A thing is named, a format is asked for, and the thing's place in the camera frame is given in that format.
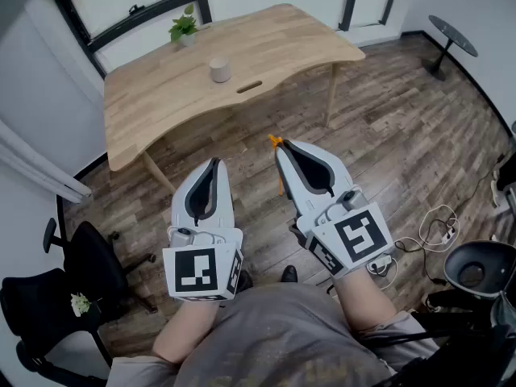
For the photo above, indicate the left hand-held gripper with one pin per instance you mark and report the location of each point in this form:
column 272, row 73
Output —
column 197, row 270

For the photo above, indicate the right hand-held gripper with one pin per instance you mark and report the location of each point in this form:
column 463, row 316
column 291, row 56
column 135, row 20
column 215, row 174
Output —
column 360, row 236

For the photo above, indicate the orange star stick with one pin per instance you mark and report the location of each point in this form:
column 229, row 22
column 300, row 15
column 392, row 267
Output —
column 275, row 140

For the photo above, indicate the beige cup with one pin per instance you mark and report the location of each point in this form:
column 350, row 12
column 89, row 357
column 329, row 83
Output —
column 220, row 70

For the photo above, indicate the person's right forearm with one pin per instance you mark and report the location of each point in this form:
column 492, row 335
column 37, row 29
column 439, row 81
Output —
column 364, row 300

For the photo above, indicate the person's left forearm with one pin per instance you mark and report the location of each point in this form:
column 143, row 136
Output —
column 183, row 333

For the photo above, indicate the person's left black shoe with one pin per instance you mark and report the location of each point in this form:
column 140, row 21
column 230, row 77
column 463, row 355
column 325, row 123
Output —
column 244, row 281

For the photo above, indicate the person's black shoe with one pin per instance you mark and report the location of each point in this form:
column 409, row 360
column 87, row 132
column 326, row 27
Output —
column 244, row 281
column 289, row 274

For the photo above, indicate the person's right black shoe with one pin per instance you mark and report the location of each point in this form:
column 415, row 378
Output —
column 289, row 274

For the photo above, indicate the wooden table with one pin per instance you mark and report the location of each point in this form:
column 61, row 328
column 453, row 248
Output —
column 169, row 91

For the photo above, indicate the black office chair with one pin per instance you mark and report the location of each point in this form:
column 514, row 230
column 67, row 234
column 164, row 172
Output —
column 88, row 264

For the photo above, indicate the white power strip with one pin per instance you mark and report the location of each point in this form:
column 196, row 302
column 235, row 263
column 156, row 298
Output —
column 449, row 235

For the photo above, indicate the person's grey shirt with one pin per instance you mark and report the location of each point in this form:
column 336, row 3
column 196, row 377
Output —
column 282, row 337

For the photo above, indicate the white flower bunch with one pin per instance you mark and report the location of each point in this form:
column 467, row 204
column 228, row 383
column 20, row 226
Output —
column 80, row 304

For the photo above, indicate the white rolled screen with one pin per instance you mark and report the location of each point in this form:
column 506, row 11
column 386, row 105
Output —
column 40, row 163

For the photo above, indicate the black framed window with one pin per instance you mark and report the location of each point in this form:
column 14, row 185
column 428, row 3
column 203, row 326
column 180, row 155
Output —
column 350, row 2
column 121, row 22

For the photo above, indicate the green potted plant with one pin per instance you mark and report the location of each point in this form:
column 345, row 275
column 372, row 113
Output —
column 184, row 26

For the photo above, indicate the black round stool seat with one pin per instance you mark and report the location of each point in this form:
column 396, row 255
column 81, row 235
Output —
column 479, row 268

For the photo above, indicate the black round side table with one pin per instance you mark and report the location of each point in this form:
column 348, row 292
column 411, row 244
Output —
column 453, row 36

